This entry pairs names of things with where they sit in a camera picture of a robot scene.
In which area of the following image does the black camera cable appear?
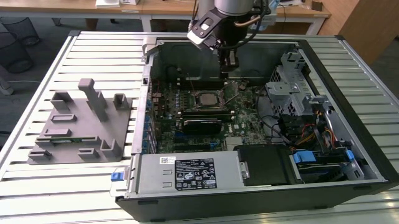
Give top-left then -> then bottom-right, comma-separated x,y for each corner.
218,14 -> 272,51

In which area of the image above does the green RAM stick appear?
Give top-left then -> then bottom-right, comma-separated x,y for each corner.
51,137 -> 96,143

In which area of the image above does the metal socket cover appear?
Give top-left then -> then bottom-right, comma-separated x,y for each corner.
219,80 -> 242,106

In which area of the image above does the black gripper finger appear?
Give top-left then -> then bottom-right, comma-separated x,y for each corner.
219,50 -> 239,80

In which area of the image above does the black RAM slot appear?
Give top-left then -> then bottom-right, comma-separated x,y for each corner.
180,109 -> 234,116
176,78 -> 227,83
176,82 -> 228,90
180,114 -> 235,121

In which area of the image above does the silver power supply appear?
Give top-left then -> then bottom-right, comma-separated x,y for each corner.
124,150 -> 250,194

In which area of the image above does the green motherboard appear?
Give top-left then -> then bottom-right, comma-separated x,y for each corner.
150,77 -> 275,152

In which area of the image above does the blue disk carrier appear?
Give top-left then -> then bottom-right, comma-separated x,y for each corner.
292,149 -> 357,169

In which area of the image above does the grey case handle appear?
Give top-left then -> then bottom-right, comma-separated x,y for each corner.
142,37 -> 164,63

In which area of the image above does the black wire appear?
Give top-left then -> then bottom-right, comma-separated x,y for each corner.
256,93 -> 290,143

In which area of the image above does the grey parts rack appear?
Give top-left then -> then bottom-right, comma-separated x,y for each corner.
27,78 -> 140,165

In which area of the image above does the silver CPU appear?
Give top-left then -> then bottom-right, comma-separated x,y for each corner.
199,92 -> 220,107

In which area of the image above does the small silver heatsink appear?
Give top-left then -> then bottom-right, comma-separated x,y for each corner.
226,137 -> 244,150

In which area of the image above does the wooden cabinet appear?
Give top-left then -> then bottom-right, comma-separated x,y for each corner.
318,0 -> 399,68

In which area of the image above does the black expansion slot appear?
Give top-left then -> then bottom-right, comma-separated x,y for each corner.
172,143 -> 219,151

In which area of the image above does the black graphics card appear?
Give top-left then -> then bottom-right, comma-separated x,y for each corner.
182,119 -> 224,135

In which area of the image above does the white box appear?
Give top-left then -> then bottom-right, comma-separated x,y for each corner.
95,0 -> 122,9

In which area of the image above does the black mesh waste bin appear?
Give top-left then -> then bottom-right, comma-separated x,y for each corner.
0,17 -> 42,46
0,32 -> 34,73

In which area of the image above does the black PC case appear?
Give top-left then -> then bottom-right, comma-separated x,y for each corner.
111,35 -> 399,224

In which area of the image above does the silver drive cage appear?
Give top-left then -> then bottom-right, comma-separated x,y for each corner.
264,52 -> 314,117

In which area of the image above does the CPU socket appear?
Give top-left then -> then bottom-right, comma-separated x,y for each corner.
192,90 -> 228,111

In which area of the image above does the black plastic shroud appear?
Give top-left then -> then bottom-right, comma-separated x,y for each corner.
232,144 -> 304,187

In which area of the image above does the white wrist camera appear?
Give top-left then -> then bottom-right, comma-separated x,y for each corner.
186,14 -> 224,50

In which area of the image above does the yellow red wire bundle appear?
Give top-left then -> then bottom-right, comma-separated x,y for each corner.
292,109 -> 339,150

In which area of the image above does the wooden desk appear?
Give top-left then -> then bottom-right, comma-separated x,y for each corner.
0,0 -> 332,35

